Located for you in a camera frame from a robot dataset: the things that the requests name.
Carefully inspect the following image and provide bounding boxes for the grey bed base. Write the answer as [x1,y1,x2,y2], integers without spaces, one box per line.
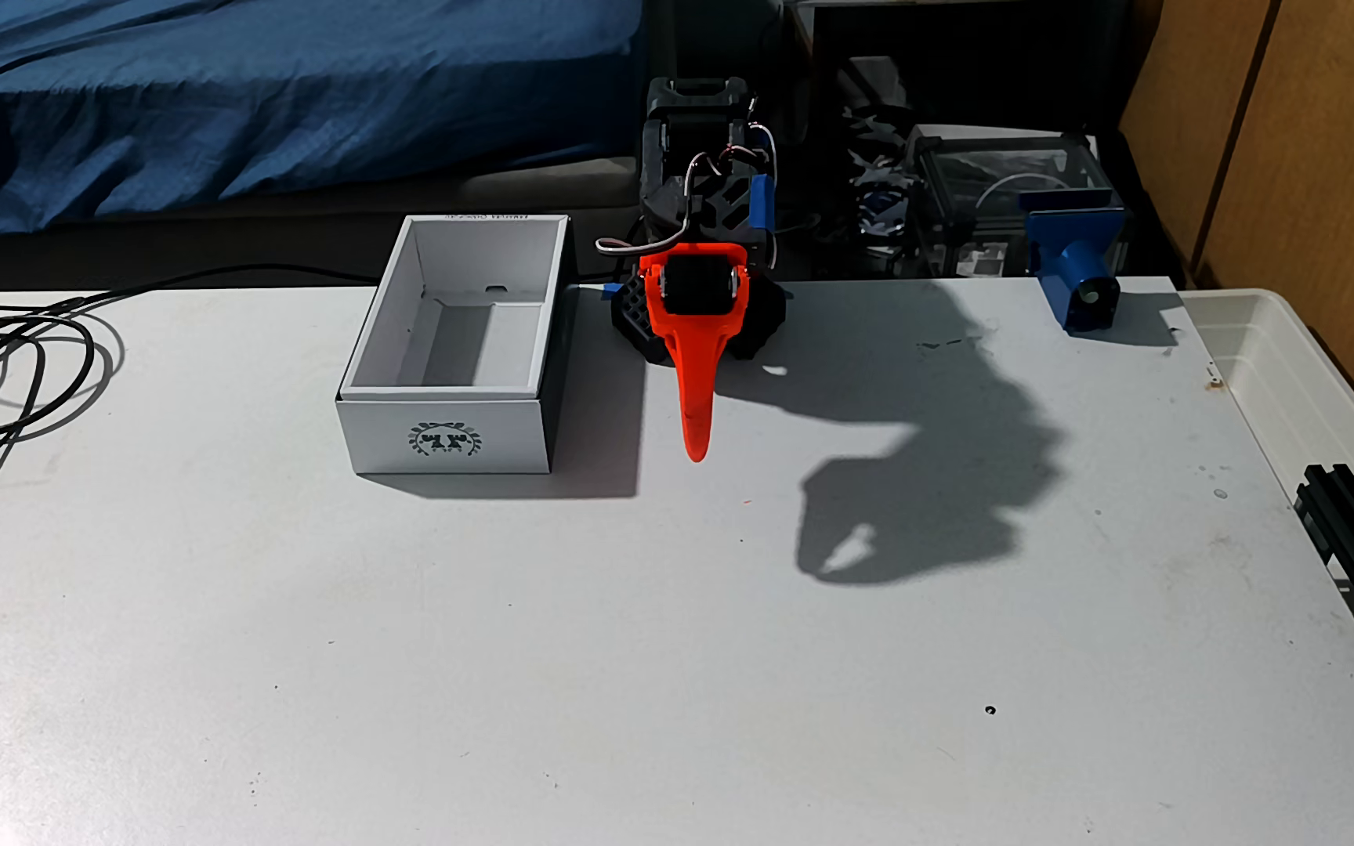
[0,158,646,295]

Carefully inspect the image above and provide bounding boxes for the black grid table clamp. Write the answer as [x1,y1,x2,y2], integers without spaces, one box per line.
[610,276,669,363]

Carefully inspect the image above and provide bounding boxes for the wooden cabinet panels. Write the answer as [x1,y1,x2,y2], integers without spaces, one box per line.
[1117,0,1354,477]

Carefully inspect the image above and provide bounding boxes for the white plastic bin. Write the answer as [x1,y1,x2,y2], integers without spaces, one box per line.
[1176,287,1354,554]

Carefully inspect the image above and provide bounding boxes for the blue bed sheet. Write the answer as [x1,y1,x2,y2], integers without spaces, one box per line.
[0,0,646,242]

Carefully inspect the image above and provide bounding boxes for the clear plastic container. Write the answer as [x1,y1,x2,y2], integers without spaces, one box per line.
[906,127,1113,280]

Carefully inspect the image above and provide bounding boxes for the blue printed holder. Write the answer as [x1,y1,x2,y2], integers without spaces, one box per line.
[1020,193,1128,334]

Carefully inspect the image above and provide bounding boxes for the white cardboard box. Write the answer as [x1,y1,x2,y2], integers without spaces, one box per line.
[336,214,576,477]

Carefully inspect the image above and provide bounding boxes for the thick black cable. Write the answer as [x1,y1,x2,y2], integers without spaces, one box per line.
[0,264,382,448]

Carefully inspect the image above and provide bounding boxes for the black device with fan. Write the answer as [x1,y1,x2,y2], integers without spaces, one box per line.
[842,106,919,248]

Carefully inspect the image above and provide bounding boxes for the white servo cable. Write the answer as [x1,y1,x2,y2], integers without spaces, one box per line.
[595,121,780,260]

